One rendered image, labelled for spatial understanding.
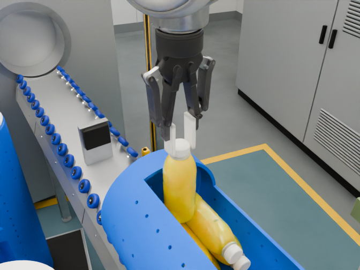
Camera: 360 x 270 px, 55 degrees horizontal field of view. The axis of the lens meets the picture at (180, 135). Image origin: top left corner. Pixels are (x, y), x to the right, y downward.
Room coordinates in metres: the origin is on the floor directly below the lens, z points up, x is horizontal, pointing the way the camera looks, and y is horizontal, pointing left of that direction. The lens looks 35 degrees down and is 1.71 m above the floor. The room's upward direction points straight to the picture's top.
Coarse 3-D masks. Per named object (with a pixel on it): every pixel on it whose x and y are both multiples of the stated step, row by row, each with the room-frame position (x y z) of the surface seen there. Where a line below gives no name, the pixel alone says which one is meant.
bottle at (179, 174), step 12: (168, 156) 0.53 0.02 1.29; (192, 156) 0.54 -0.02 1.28; (168, 168) 0.51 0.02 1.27; (180, 168) 0.51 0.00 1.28; (192, 168) 0.52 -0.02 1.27; (168, 180) 0.51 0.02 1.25; (180, 180) 0.50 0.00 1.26; (192, 180) 0.51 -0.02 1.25; (168, 192) 0.51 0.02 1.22; (180, 192) 0.50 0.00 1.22; (192, 192) 0.51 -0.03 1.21; (168, 204) 0.51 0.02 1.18; (180, 204) 0.50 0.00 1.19; (192, 204) 0.52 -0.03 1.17; (180, 216) 0.50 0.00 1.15; (192, 216) 0.52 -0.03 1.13
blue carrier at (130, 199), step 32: (160, 160) 0.59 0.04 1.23; (128, 192) 0.52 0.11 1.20; (160, 192) 0.62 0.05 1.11; (128, 224) 0.46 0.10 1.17; (160, 224) 0.43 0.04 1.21; (256, 224) 0.52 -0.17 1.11; (128, 256) 0.42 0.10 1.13; (160, 256) 0.38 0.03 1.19; (192, 256) 0.36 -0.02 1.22; (256, 256) 0.49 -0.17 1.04; (288, 256) 0.43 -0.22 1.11
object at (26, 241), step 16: (0, 128) 1.03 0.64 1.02; (0, 144) 1.00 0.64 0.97; (0, 160) 0.98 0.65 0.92; (16, 160) 1.06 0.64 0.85; (0, 176) 0.96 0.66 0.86; (16, 176) 1.02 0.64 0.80; (0, 192) 0.94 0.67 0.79; (16, 192) 0.99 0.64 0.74; (0, 208) 0.93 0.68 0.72; (16, 208) 0.97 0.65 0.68; (32, 208) 1.05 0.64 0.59; (0, 224) 1.13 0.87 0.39; (16, 224) 0.95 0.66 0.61; (32, 224) 1.01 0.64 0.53; (0, 240) 0.90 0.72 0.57; (16, 240) 0.93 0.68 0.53; (32, 240) 0.98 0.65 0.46; (0, 256) 1.09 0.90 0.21; (16, 256) 0.92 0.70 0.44; (32, 256) 0.96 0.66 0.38; (48, 256) 1.05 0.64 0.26
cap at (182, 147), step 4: (176, 140) 0.54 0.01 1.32; (180, 140) 0.54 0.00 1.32; (184, 140) 0.54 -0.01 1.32; (176, 144) 0.53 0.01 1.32; (180, 144) 0.53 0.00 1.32; (184, 144) 0.53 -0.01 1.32; (188, 144) 0.53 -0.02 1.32; (176, 148) 0.52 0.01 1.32; (180, 148) 0.52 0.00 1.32; (184, 148) 0.52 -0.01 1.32; (188, 148) 0.52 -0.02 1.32; (176, 152) 0.51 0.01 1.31; (180, 152) 0.51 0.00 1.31; (184, 152) 0.52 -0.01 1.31; (188, 152) 0.52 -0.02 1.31; (176, 156) 0.52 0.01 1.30; (180, 156) 0.51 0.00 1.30; (184, 156) 0.52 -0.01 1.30
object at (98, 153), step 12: (96, 120) 0.99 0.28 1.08; (84, 132) 0.93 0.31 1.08; (96, 132) 0.95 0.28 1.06; (108, 132) 0.97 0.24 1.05; (84, 144) 0.94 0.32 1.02; (96, 144) 0.94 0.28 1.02; (108, 144) 0.98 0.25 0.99; (84, 156) 0.94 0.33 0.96; (96, 156) 0.96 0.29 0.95; (108, 156) 0.98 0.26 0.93
